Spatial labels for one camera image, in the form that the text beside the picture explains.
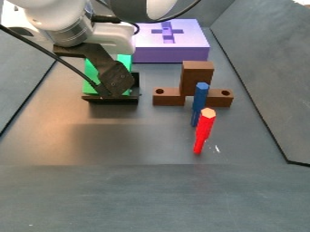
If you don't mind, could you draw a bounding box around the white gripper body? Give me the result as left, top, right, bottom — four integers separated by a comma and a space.
7, 21, 136, 56

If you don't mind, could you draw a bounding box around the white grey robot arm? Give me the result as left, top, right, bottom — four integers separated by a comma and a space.
0, 0, 178, 54

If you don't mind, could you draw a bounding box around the purple board with cross slot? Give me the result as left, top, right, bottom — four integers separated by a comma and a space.
134, 19, 211, 63

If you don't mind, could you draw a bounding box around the brown stepped block with holes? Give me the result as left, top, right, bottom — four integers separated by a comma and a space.
152, 61, 234, 108

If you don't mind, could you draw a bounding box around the blue hexagonal peg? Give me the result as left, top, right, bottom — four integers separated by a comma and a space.
190, 82, 210, 127

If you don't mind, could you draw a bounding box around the red hexagonal peg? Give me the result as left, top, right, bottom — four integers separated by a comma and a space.
194, 108, 215, 154

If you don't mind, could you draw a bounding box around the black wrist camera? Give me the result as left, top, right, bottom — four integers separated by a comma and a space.
53, 43, 135, 98

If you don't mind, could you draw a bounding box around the black angle bracket fixture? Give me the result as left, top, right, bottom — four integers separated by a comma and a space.
81, 72, 140, 104

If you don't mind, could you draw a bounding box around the black cable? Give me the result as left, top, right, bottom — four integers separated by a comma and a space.
0, 0, 203, 94

